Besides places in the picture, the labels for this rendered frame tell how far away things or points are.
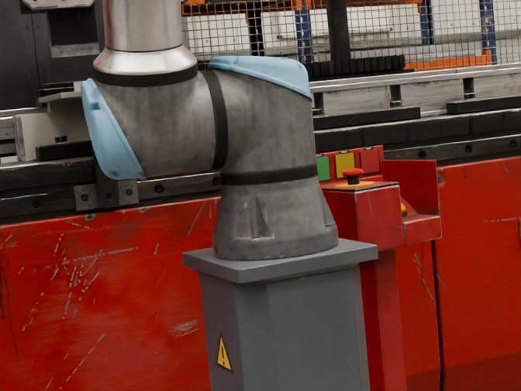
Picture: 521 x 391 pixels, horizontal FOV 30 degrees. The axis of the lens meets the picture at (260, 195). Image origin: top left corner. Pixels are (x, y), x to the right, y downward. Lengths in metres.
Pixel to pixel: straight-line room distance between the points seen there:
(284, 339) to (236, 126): 0.24
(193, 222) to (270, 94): 0.90
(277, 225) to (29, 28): 1.56
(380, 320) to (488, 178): 0.55
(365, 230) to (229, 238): 0.66
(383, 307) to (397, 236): 0.15
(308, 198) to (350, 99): 1.13
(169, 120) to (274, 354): 0.28
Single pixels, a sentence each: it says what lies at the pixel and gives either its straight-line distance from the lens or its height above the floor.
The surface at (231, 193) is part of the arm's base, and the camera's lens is 1.13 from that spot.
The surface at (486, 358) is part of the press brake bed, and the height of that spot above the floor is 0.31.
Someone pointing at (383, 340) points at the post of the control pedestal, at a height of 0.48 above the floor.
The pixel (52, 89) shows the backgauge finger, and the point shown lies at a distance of 2.24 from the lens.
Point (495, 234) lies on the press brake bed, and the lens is 2.30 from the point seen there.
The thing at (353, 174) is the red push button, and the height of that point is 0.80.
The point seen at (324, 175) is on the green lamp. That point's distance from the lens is 1.88.
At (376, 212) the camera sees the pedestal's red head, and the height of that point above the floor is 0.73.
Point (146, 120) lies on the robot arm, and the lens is 1.06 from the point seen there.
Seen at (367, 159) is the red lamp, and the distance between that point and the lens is 1.94.
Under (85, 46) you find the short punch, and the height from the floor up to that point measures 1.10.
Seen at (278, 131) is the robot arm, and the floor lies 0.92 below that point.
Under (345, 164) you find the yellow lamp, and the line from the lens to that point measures 1.91.
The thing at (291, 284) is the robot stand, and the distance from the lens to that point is 1.09.
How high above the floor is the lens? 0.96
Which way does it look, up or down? 6 degrees down
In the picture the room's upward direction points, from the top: 6 degrees counter-clockwise
